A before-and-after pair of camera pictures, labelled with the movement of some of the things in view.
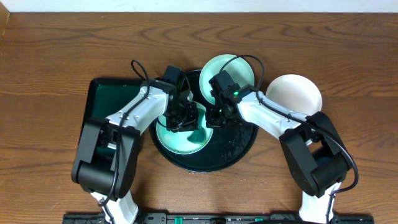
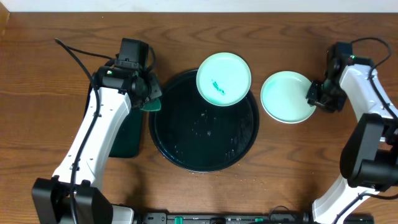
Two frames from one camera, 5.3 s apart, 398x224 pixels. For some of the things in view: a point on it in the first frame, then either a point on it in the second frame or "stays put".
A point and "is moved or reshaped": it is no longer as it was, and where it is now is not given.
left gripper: [185, 116] to [153, 91]
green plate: [178, 142] to [283, 97]
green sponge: [198, 135] is moved or reshaped
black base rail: [218, 218] stays put
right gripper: [211, 120] to [315, 98]
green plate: [240, 71] stays put
